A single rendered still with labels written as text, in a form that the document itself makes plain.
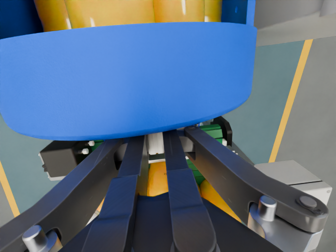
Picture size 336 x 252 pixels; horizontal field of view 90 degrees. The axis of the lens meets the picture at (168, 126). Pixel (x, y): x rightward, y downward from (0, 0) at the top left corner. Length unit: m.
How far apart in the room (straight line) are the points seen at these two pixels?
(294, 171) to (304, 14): 0.36
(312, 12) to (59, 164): 0.64
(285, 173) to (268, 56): 1.23
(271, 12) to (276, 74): 1.02
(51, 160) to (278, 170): 0.50
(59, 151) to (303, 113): 1.83
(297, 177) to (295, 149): 1.59
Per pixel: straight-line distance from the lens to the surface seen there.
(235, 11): 0.27
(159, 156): 0.43
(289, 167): 0.48
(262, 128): 1.73
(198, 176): 0.57
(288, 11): 0.60
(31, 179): 2.02
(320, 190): 0.45
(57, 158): 0.44
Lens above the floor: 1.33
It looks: 68 degrees down
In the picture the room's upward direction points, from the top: 168 degrees clockwise
